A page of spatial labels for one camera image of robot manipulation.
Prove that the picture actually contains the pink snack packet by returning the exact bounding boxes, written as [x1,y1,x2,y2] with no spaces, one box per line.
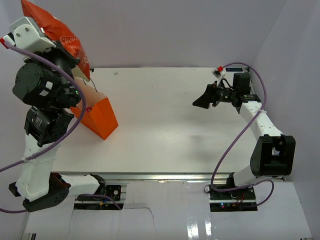
[85,107,92,113]

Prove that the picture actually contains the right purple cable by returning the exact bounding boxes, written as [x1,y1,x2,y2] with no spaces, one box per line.
[210,62,275,208]

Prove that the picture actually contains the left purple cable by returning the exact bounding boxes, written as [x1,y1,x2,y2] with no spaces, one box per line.
[0,43,88,214]

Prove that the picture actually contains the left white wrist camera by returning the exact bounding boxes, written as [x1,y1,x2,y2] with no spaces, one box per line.
[0,16,57,53]

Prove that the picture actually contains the blue table label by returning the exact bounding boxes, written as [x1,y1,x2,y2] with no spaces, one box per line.
[225,67,244,73]

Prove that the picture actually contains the orange paper bag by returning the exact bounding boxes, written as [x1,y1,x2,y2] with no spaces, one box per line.
[74,77,118,140]

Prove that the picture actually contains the purple cable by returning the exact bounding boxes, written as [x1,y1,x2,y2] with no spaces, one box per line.
[210,62,275,208]
[0,43,88,214]

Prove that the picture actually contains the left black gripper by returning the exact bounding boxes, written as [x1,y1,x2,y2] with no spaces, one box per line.
[24,33,83,103]

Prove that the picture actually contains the red chips bag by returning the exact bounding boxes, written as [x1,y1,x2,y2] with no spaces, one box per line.
[21,0,90,82]

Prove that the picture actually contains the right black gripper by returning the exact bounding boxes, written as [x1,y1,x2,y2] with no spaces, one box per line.
[193,81,238,109]

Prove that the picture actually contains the aluminium right side rail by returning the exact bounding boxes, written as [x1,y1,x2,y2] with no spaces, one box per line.
[244,66,286,181]

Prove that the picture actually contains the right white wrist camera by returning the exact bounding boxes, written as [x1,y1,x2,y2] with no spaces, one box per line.
[212,66,226,87]

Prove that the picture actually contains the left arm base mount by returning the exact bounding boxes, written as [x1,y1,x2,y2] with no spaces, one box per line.
[74,185,124,211]

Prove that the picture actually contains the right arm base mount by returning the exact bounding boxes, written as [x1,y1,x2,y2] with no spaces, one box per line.
[203,184,258,213]

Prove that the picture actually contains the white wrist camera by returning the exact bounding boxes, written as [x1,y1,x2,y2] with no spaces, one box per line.
[212,66,226,87]
[0,16,57,53]

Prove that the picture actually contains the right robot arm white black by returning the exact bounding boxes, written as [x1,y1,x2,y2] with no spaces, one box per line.
[193,69,296,200]

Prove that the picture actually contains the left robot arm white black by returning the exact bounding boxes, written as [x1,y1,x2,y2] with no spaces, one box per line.
[8,42,106,213]

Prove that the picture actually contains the aluminium rail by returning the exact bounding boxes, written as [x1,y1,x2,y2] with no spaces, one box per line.
[244,66,286,181]
[51,171,283,182]

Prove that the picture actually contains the aluminium front rail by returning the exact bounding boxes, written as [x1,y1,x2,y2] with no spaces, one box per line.
[51,171,283,182]

